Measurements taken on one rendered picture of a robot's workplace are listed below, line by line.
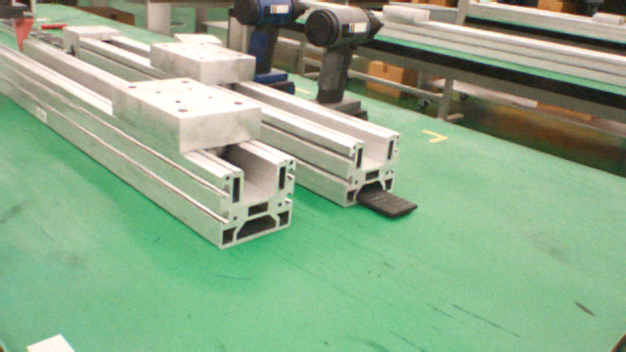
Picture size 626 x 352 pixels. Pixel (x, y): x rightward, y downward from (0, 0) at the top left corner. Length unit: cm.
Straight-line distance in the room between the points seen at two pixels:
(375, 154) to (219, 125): 23
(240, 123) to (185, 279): 20
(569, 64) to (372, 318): 171
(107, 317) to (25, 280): 10
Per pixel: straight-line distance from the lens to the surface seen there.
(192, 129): 61
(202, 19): 690
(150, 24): 378
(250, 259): 58
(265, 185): 63
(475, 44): 226
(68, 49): 139
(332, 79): 93
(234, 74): 94
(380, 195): 74
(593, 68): 211
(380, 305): 53
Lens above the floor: 107
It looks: 22 degrees down
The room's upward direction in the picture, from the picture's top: 6 degrees clockwise
